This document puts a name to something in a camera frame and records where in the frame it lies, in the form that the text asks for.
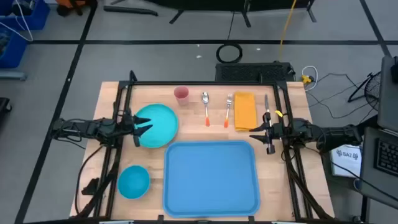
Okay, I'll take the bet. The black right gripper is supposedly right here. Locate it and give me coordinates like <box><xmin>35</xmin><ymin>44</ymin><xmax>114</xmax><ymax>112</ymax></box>
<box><xmin>248</xmin><ymin>111</ymin><xmax>290</xmax><ymax>155</ymax></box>

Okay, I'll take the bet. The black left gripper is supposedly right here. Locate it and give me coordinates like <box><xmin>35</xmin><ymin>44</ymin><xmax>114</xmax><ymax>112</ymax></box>
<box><xmin>119</xmin><ymin>109</ymin><xmax>154</xmax><ymax>147</ymax></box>

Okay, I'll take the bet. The teal round plate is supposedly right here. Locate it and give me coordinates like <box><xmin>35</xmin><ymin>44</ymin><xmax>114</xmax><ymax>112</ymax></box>
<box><xmin>133</xmin><ymin>103</ymin><xmax>179</xmax><ymax>149</ymax></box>

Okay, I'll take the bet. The orange napkin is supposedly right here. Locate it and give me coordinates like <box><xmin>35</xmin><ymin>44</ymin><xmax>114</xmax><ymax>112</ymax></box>
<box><xmin>233</xmin><ymin>91</ymin><xmax>258</xmax><ymax>132</ymax></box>

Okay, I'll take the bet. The metal fork orange handle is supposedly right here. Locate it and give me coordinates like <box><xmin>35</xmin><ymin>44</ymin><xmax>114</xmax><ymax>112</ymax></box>
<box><xmin>223</xmin><ymin>93</ymin><xmax>233</xmax><ymax>129</ymax></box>

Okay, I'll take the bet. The pink plastic cup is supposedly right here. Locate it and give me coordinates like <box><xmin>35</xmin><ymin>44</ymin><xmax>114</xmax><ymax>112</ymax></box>
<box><xmin>174</xmin><ymin>86</ymin><xmax>190</xmax><ymax>106</ymax></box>

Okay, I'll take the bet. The blue round bowl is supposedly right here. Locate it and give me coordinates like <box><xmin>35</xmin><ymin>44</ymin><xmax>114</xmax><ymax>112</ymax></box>
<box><xmin>117</xmin><ymin>164</ymin><xmax>151</xmax><ymax>200</ymax></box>

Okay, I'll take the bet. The blue rectangular tray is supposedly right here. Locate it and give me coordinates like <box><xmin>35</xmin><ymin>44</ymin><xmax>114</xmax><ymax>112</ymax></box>
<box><xmin>162</xmin><ymin>139</ymin><xmax>261</xmax><ymax>218</ymax></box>

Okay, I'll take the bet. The black perforated box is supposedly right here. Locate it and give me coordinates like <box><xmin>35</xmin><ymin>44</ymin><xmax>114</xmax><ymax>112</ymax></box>
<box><xmin>215</xmin><ymin>62</ymin><xmax>295</xmax><ymax>83</ymax></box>

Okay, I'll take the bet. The black block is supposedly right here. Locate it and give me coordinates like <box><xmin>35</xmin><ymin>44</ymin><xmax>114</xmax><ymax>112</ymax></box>
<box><xmin>81</xmin><ymin>177</ymin><xmax>100</xmax><ymax>196</ymax></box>

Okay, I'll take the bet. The white printed paper sheet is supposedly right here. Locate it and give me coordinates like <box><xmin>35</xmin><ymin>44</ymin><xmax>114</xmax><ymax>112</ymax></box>
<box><xmin>329</xmin><ymin>144</ymin><xmax>363</xmax><ymax>178</ymax></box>

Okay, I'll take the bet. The black diagonal stand bar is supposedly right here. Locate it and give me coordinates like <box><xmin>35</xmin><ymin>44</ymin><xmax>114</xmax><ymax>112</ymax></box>
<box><xmin>362</xmin><ymin>116</ymin><xmax>379</xmax><ymax>131</ymax></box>

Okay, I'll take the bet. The black flat bar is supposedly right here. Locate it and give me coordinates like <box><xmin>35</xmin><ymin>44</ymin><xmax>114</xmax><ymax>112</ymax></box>
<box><xmin>103</xmin><ymin>5</ymin><xmax>159</xmax><ymax>17</ymax></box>

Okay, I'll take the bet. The gray laptop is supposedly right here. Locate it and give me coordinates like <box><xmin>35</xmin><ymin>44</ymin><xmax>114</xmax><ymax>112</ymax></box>
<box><xmin>360</xmin><ymin>55</ymin><xmax>398</xmax><ymax>210</ymax></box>

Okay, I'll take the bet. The black stand with legs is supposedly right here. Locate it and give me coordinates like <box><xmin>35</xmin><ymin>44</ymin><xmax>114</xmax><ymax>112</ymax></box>
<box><xmin>110</xmin><ymin>0</ymin><xmax>318</xmax><ymax>29</ymax></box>

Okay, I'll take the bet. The gray flat bar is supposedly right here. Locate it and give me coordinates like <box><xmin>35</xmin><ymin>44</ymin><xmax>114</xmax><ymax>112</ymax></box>
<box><xmin>0</xmin><ymin>70</ymin><xmax>27</xmax><ymax>82</ymax></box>

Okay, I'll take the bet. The orange and black object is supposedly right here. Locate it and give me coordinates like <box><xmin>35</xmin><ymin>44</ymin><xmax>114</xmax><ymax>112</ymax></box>
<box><xmin>55</xmin><ymin>0</ymin><xmax>98</xmax><ymax>17</ymax></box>

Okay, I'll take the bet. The blue storage bin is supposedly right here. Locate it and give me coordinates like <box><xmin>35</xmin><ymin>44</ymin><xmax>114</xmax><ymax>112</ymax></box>
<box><xmin>0</xmin><ymin>27</ymin><xmax>28</xmax><ymax>69</ymax></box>
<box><xmin>0</xmin><ymin>0</ymin><xmax>50</xmax><ymax>31</ymax></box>

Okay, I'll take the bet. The metal spoon orange handle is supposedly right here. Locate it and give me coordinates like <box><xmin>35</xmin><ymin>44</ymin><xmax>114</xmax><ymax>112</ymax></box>
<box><xmin>201</xmin><ymin>91</ymin><xmax>211</xmax><ymax>128</ymax></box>

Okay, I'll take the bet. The black floor cable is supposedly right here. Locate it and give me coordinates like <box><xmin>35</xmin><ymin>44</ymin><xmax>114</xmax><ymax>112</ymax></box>
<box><xmin>306</xmin><ymin>72</ymin><xmax>379</xmax><ymax>121</ymax></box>

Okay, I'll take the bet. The white looped cable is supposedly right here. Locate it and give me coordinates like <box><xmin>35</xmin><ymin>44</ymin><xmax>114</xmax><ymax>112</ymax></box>
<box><xmin>300</xmin><ymin>65</ymin><xmax>319</xmax><ymax>91</ymax></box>

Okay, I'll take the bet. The black coiled cable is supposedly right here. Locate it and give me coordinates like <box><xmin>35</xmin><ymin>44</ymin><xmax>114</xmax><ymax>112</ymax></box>
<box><xmin>216</xmin><ymin>42</ymin><xmax>243</xmax><ymax>64</ymax></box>

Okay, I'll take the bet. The thick black cable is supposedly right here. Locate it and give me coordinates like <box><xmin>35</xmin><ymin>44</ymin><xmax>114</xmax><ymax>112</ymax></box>
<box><xmin>75</xmin><ymin>144</ymin><xmax>105</xmax><ymax>215</ymax></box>

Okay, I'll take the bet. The yellow cable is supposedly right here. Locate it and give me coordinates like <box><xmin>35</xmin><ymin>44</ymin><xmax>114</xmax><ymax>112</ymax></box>
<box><xmin>278</xmin><ymin>0</ymin><xmax>298</xmax><ymax>62</ymax></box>

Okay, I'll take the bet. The black wire fan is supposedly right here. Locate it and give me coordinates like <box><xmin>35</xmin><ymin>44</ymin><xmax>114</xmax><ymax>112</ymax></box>
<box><xmin>347</xmin><ymin>70</ymin><xmax>382</xmax><ymax>111</ymax></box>

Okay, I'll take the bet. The thin white cable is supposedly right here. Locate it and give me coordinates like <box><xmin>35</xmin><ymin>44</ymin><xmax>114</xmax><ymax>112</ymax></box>
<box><xmin>0</xmin><ymin>0</ymin><xmax>34</xmax><ymax>43</ymax></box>

